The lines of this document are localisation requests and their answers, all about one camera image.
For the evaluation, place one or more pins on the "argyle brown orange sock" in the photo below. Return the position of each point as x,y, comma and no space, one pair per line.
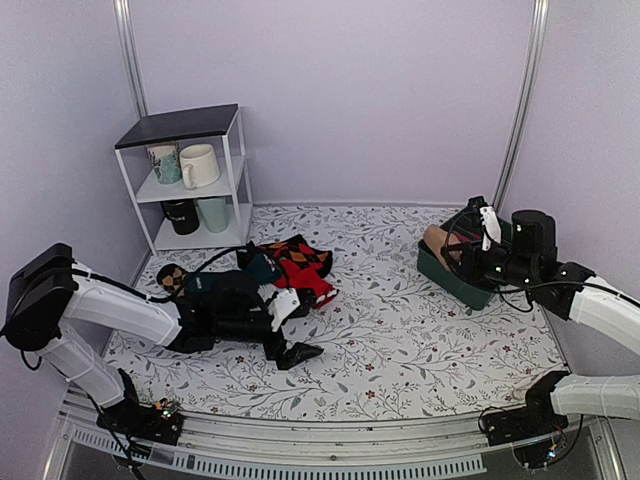
297,250

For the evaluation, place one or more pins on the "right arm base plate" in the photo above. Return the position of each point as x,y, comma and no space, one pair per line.
520,425

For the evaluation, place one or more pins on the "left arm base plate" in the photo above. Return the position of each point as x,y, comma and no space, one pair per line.
160,422

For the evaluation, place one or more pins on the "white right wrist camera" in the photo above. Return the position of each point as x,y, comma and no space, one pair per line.
489,222

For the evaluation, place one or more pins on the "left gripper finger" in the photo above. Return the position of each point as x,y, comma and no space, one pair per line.
297,354
307,302

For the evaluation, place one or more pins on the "black sock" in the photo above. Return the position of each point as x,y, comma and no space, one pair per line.
245,255

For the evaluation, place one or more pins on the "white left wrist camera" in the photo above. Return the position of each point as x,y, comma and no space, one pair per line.
284,303

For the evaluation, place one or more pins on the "red sock white trim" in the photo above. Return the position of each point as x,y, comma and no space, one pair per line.
307,279

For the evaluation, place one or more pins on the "pale green mug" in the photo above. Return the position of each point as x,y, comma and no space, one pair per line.
214,213

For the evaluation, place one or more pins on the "left aluminium corner post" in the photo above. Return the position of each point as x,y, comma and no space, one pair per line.
125,30

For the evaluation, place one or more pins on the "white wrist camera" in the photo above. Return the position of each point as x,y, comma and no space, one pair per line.
284,303
489,222

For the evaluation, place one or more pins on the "rolled red sock in box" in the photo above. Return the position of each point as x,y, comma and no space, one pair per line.
466,237

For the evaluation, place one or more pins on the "aluminium corner post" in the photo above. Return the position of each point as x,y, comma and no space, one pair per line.
125,30
531,67

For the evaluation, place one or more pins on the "black mug white text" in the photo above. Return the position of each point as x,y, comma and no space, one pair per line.
182,215

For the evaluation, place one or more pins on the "right aluminium corner post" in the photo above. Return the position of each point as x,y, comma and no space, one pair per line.
531,67

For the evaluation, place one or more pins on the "white metal shelf black top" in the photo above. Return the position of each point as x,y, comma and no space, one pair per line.
221,126

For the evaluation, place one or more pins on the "argyle sock brown beige left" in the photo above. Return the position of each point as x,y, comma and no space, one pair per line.
174,279

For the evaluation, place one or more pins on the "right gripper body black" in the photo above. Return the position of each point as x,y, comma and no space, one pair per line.
476,272

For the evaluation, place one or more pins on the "dark teal sock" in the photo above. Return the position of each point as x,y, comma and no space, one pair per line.
262,270

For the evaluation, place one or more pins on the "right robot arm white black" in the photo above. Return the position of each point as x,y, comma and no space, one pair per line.
524,259

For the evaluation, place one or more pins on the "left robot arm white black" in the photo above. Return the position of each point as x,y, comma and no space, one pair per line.
201,309

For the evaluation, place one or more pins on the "floral patterned table mat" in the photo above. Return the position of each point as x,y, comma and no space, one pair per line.
396,345

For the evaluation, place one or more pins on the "tan ribbed sock brown cuff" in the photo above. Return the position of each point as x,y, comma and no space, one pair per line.
436,238

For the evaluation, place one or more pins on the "teal patterned mug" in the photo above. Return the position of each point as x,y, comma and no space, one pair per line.
165,162

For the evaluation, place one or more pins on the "aluminium front rail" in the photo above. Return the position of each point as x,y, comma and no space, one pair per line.
224,447

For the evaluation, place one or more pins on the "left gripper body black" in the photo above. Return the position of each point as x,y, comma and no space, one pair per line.
232,330

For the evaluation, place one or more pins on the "green divided storage box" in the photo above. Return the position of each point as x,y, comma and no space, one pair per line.
429,266

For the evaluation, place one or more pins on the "cream ceramic mug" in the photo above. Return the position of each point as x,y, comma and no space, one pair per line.
199,166

